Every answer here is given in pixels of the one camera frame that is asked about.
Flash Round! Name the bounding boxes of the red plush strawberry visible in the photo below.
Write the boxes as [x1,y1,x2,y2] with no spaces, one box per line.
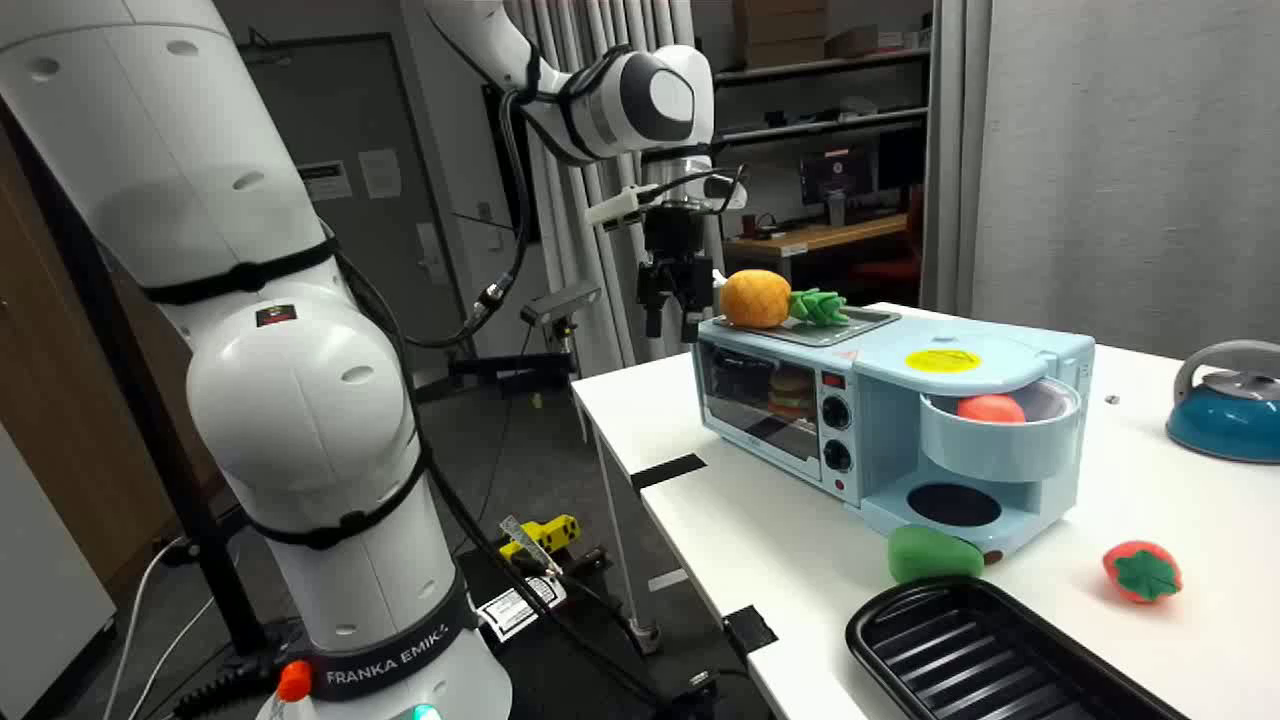
[1099,536,1187,609]

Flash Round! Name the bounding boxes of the yellow hand tool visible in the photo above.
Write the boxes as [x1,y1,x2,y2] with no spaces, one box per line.
[494,513,585,569]

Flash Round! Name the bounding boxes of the white bottle orange cap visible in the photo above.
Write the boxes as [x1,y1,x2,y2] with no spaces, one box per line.
[253,656,323,720]

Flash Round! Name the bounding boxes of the white curtain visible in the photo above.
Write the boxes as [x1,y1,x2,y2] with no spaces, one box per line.
[923,0,1280,365]

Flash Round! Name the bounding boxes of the camera stand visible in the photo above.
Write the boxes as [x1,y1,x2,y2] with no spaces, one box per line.
[516,278,605,378]

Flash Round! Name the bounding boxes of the black tape strip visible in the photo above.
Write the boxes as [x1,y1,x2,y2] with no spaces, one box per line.
[629,450,708,490]
[721,604,784,656]

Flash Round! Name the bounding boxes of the orange plush fruit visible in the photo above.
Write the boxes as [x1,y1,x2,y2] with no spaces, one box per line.
[715,266,797,335]

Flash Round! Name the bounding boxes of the black ribbed grill tray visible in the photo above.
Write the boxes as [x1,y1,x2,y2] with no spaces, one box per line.
[844,570,1192,720]

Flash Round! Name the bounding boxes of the green plush leafy vegetable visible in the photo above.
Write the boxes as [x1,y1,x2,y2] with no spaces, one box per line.
[788,285,852,330]

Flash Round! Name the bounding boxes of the round yellow warning sticker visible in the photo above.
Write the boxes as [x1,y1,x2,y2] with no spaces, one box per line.
[899,342,987,378]

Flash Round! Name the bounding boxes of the dark wall shelf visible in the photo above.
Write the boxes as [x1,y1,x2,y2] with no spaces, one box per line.
[713,43,937,214]

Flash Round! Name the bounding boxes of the white printed label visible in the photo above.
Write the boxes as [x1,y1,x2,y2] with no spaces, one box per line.
[476,583,538,641]

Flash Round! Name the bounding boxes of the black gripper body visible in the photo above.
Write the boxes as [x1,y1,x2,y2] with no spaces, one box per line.
[644,200,721,298]

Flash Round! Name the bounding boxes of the green plush pear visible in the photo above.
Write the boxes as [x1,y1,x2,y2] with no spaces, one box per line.
[884,520,987,583]

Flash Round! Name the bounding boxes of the light blue toaster oven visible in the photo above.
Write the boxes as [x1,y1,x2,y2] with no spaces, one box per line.
[692,307,1099,560]

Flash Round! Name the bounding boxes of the red plush tomato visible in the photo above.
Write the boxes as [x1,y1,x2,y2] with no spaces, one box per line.
[952,391,1031,429]

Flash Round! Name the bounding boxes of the wooden desk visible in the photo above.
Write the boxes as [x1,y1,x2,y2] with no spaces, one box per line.
[725,212,916,273]

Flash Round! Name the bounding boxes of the grey door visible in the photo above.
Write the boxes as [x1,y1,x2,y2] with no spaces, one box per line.
[245,31,462,351]

